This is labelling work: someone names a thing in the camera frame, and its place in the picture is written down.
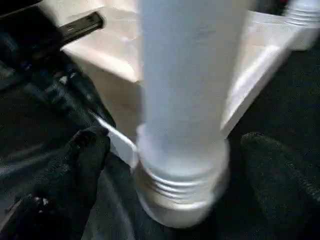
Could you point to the black work mat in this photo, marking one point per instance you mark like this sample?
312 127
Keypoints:
287 100

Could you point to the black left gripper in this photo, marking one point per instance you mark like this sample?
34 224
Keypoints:
30 37

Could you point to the white plastic table top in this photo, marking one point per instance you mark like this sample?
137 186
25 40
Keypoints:
112 62

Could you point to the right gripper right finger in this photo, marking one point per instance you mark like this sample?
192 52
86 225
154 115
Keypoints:
285 195

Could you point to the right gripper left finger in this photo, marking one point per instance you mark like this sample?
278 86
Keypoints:
70 180

